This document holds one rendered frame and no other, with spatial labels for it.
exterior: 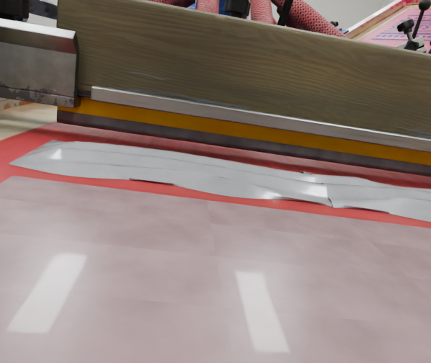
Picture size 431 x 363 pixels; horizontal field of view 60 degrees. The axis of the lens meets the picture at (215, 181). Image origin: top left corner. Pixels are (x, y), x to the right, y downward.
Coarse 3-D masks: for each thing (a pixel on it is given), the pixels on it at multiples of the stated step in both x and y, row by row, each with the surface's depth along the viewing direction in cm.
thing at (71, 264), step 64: (64, 128) 30; (0, 192) 16; (64, 192) 17; (128, 192) 18; (192, 192) 20; (0, 256) 11; (64, 256) 12; (128, 256) 12; (192, 256) 13; (256, 256) 14; (320, 256) 15; (384, 256) 16; (0, 320) 9; (64, 320) 9; (128, 320) 9; (192, 320) 10; (256, 320) 10; (320, 320) 11; (384, 320) 11
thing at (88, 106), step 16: (80, 112) 29; (96, 112) 29; (112, 112) 29; (128, 112) 30; (144, 112) 30; (160, 112) 30; (192, 128) 30; (208, 128) 30; (224, 128) 30; (240, 128) 31; (256, 128) 31; (272, 128) 31; (304, 144) 31; (320, 144) 32; (336, 144) 32; (352, 144) 32; (368, 144) 32; (400, 160) 32; (416, 160) 33
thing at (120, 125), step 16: (64, 112) 29; (112, 128) 30; (128, 128) 30; (144, 128) 30; (160, 128) 30; (176, 128) 30; (208, 144) 31; (224, 144) 31; (240, 144) 31; (256, 144) 31; (272, 144) 31; (288, 144) 31; (320, 160) 32; (336, 160) 32; (352, 160) 32; (368, 160) 32; (384, 160) 32
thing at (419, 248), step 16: (288, 160) 33; (304, 160) 34; (352, 176) 31; (368, 176) 32; (384, 176) 33; (400, 176) 34; (416, 176) 35; (336, 208) 21; (352, 208) 22; (352, 224) 19; (368, 224) 20; (384, 224) 20; (400, 224) 20; (416, 224) 21; (368, 240) 17; (384, 240) 18; (400, 240) 18; (416, 240) 18; (400, 256) 16; (416, 256) 16; (416, 272) 15
